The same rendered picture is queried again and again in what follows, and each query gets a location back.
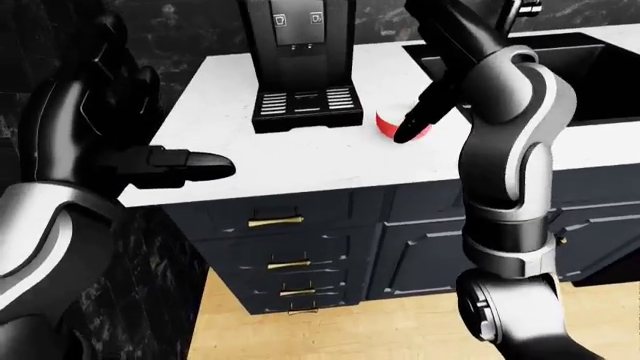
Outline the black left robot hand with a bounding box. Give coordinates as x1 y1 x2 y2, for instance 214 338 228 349
13 12 237 197

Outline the black faucet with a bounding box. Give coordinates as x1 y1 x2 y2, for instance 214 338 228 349
493 0 547 39

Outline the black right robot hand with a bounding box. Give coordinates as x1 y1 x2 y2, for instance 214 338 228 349
392 0 507 145

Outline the black kitchen sink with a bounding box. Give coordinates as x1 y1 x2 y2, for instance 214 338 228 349
401 31 640 126

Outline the red bowl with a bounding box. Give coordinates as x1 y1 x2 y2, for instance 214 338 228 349
375 108 435 141

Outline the black coffee machine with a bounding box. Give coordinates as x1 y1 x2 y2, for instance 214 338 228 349
238 0 364 135

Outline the dark blue kitchen cabinet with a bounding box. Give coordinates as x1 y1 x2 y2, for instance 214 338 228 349
158 163 640 317

